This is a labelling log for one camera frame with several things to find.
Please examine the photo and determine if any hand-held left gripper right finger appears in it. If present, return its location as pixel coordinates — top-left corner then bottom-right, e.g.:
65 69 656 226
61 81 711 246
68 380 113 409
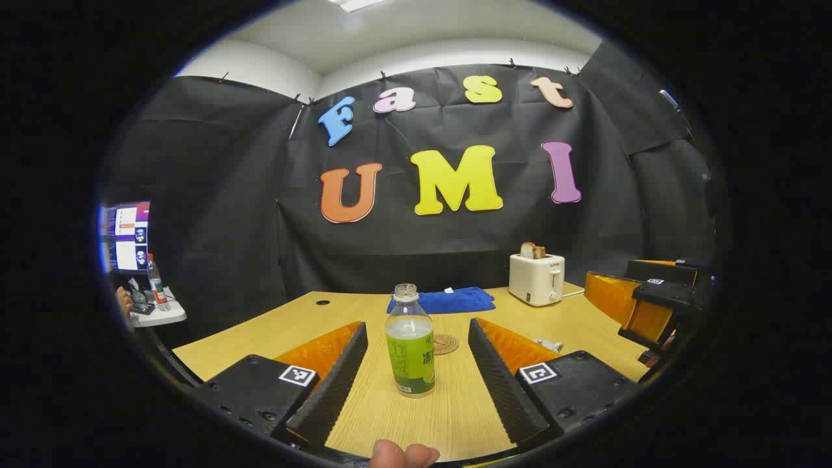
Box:
467 317 642 448

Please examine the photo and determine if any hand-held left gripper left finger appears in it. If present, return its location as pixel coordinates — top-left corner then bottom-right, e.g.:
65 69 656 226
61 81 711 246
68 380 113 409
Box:
188 320 369 456

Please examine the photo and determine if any green label water bottle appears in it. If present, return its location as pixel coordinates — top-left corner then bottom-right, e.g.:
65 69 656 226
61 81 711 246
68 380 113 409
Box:
385 283 436 398

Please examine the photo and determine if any small red label bottle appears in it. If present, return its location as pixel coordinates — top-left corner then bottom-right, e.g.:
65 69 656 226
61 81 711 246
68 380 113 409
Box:
146 253 171 311

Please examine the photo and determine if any white toaster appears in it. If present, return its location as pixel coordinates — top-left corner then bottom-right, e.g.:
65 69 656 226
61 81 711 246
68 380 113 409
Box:
508 253 566 307

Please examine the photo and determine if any blue towel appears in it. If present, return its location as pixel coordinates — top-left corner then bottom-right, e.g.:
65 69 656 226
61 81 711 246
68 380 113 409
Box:
387 287 496 315

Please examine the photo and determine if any white side table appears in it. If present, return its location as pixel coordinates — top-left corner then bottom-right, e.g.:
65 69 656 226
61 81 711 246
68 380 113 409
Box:
129 286 187 328

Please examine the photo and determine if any computer monitor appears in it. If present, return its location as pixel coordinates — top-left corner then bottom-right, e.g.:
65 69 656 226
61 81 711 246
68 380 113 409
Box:
103 200 151 272

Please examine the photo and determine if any ceiling light panel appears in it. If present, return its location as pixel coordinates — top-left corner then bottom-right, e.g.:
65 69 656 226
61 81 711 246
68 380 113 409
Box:
328 0 391 14

